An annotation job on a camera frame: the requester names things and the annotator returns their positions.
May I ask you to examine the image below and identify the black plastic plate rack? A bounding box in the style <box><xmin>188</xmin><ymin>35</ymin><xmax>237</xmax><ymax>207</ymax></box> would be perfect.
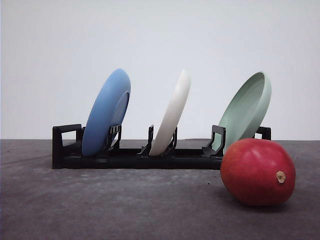
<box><xmin>52</xmin><ymin>124</ymin><xmax>272</xmax><ymax>170</ymax></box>

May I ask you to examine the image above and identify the blue plate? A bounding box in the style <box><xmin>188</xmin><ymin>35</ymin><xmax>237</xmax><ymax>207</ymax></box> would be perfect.
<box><xmin>82</xmin><ymin>68</ymin><xmax>131</xmax><ymax>157</ymax></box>

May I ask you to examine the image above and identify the white plate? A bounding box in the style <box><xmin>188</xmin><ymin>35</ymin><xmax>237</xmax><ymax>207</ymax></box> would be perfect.
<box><xmin>149</xmin><ymin>69</ymin><xmax>192</xmax><ymax>157</ymax></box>

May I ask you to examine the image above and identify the red pomegranate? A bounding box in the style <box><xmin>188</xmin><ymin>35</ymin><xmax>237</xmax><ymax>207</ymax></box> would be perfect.
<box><xmin>220</xmin><ymin>138</ymin><xmax>296</xmax><ymax>207</ymax></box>

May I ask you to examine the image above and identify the light green plate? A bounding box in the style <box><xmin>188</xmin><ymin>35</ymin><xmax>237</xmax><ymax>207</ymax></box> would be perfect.
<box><xmin>212</xmin><ymin>72</ymin><xmax>272</xmax><ymax>153</ymax></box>

